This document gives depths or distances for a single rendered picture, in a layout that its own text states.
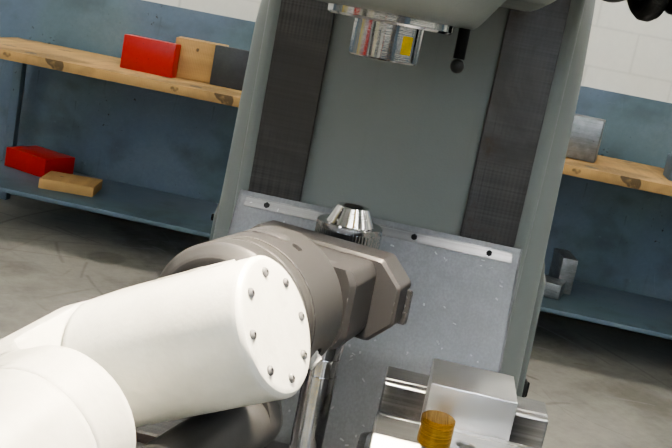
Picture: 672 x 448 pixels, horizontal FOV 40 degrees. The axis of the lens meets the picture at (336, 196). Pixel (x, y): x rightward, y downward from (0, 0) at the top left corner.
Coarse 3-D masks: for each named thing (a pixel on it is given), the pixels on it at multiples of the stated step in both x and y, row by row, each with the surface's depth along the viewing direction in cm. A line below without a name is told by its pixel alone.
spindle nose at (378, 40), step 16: (352, 32) 62; (368, 32) 60; (384, 32) 60; (400, 32) 60; (416, 32) 60; (352, 48) 61; (368, 48) 60; (384, 48) 60; (400, 48) 60; (416, 48) 61; (416, 64) 62
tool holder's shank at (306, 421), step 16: (336, 352) 65; (320, 368) 65; (336, 368) 66; (304, 384) 66; (320, 384) 65; (304, 400) 66; (320, 400) 66; (304, 416) 66; (320, 416) 66; (304, 432) 66; (320, 432) 66
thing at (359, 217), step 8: (336, 208) 64; (344, 208) 63; (352, 208) 63; (360, 208) 64; (368, 208) 64; (328, 216) 64; (336, 216) 63; (344, 216) 63; (352, 216) 63; (360, 216) 63; (368, 216) 64; (336, 224) 63; (344, 224) 63; (352, 224) 63; (360, 224) 63; (368, 224) 63
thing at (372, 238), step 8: (320, 216) 65; (320, 224) 63; (328, 224) 63; (376, 224) 66; (320, 232) 63; (328, 232) 63; (336, 232) 62; (344, 232) 62; (352, 232) 62; (360, 232) 62; (368, 232) 63; (376, 232) 63; (352, 240) 62; (360, 240) 62; (368, 240) 63; (376, 240) 63; (376, 248) 64
